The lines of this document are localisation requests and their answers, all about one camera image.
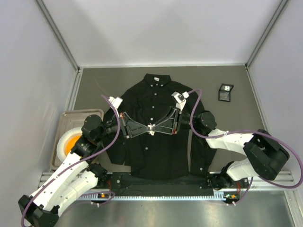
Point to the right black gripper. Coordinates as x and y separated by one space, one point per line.
177 120

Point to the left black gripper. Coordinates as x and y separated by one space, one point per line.
124 125

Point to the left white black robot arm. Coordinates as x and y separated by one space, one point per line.
77 174

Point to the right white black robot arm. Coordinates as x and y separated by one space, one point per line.
264 156

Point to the black button-up shirt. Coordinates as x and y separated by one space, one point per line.
161 156

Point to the grey metal tray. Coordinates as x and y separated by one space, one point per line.
67 121

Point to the small black open box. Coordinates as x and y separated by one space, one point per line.
224 92

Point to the white bowl orange inside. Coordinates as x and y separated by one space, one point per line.
67 142

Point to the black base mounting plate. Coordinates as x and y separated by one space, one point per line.
124 184

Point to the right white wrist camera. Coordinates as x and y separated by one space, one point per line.
180 99

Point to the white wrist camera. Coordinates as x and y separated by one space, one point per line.
115 101
180 99

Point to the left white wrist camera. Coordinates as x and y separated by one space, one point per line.
115 101

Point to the grey slotted cable duct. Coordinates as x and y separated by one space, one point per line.
214 196

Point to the aluminium frame rail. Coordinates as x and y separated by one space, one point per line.
285 178

